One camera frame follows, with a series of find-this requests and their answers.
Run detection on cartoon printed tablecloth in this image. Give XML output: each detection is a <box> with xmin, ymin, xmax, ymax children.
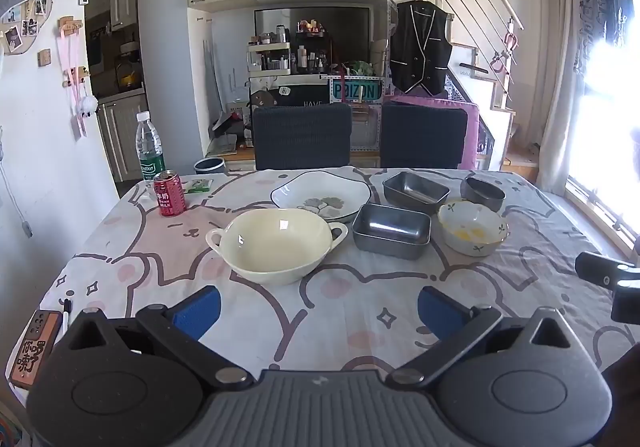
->
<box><xmin>15</xmin><ymin>167</ymin><xmax>640</xmax><ymax>428</ymax></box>

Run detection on hanging dark clothes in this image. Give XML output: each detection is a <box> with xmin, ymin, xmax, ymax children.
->
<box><xmin>571</xmin><ymin>0</ymin><xmax>640</xmax><ymax>78</ymax></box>

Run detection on beige curtain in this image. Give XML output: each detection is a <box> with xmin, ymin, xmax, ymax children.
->
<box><xmin>534</xmin><ymin>0</ymin><xmax>585</xmax><ymax>196</ymax></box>

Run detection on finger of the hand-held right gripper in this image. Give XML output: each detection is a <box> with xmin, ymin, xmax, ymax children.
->
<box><xmin>574</xmin><ymin>251</ymin><xmax>640</xmax><ymax>288</ymax></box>

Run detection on white cosmetics organizer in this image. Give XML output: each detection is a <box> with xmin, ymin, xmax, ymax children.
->
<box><xmin>247</xmin><ymin>42</ymin><xmax>291</xmax><ymax>76</ymax></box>

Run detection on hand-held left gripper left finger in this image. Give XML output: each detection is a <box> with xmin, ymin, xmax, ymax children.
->
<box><xmin>54</xmin><ymin>285</ymin><xmax>254</xmax><ymax>391</ymax></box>

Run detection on round metal bowl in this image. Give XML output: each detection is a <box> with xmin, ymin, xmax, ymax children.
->
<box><xmin>460</xmin><ymin>176</ymin><xmax>507</xmax><ymax>213</ymax></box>

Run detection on dark cosmetics shelf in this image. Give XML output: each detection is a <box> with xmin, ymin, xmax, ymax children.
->
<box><xmin>294</xmin><ymin>19</ymin><xmax>334</xmax><ymax>74</ymax></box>

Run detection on red drink can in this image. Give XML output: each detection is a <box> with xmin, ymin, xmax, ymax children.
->
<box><xmin>153</xmin><ymin>170</ymin><xmax>188</xmax><ymax>218</ymax></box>

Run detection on cream bowl with handles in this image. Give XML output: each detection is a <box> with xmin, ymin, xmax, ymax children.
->
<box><xmin>206</xmin><ymin>208</ymin><xmax>349</xmax><ymax>286</ymax></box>

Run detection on black lettered board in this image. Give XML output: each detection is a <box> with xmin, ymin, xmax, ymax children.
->
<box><xmin>249</xmin><ymin>84</ymin><xmax>332</xmax><ymax>108</ymax></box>

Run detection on square metal tray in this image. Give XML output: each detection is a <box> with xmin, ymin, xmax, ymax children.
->
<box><xmin>352</xmin><ymin>203</ymin><xmax>432</xmax><ymax>261</ymax></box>
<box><xmin>382</xmin><ymin>171</ymin><xmax>451</xmax><ymax>216</ymax></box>

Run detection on dark round bin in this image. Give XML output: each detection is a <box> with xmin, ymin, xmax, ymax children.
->
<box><xmin>193</xmin><ymin>156</ymin><xmax>230</xmax><ymax>177</ymax></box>

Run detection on wooden staircase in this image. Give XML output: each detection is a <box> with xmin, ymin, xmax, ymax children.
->
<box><xmin>447</xmin><ymin>42</ymin><xmax>518</xmax><ymax>169</ymax></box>

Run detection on pink chair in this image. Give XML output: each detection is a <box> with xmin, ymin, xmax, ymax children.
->
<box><xmin>384</xmin><ymin>94</ymin><xmax>482</xmax><ymax>171</ymax></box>

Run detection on floral yellow-rimmed ceramic bowl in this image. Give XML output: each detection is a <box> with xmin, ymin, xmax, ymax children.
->
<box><xmin>437</xmin><ymin>200</ymin><xmax>510</xmax><ymax>257</ymax></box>

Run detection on wall photo collage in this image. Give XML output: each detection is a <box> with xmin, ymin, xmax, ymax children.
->
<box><xmin>0</xmin><ymin>0</ymin><xmax>62</xmax><ymax>57</ymax></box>

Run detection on black vest with white trim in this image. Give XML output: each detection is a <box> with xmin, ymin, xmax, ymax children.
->
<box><xmin>389</xmin><ymin>0</ymin><xmax>454</xmax><ymax>96</ymax></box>

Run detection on white plate with leaf print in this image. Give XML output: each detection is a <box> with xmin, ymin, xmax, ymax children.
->
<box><xmin>270</xmin><ymin>170</ymin><xmax>373</xmax><ymax>223</ymax></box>

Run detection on kitchen cabinet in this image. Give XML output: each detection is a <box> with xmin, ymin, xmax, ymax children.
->
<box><xmin>84</xmin><ymin>0</ymin><xmax>151</xmax><ymax>184</ymax></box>

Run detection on white plush pendant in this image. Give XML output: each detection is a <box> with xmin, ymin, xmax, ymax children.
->
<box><xmin>74</xmin><ymin>94</ymin><xmax>99</xmax><ymax>121</ymax></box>

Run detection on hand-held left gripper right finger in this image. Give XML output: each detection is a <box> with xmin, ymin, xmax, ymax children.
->
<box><xmin>384</xmin><ymin>285</ymin><xmax>574</xmax><ymax>391</ymax></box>

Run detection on teal sign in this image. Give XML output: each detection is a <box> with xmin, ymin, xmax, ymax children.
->
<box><xmin>330</xmin><ymin>79</ymin><xmax>384</xmax><ymax>104</ymax></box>

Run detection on phone in brown case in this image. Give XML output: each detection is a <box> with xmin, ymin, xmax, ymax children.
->
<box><xmin>7</xmin><ymin>309</ymin><xmax>64</xmax><ymax>389</ymax></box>

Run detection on dark wall mirror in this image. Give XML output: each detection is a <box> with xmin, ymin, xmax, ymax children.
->
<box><xmin>253</xmin><ymin>6</ymin><xmax>371</xmax><ymax>64</ymax></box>

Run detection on dark fabric chair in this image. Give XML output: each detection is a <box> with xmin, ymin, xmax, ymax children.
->
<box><xmin>252</xmin><ymin>102</ymin><xmax>353</xmax><ymax>171</ymax></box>
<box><xmin>380</xmin><ymin>102</ymin><xmax>470</xmax><ymax>170</ymax></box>

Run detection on clear water bottle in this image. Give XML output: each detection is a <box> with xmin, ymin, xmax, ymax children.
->
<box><xmin>135</xmin><ymin>110</ymin><xmax>165</xmax><ymax>184</ymax></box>

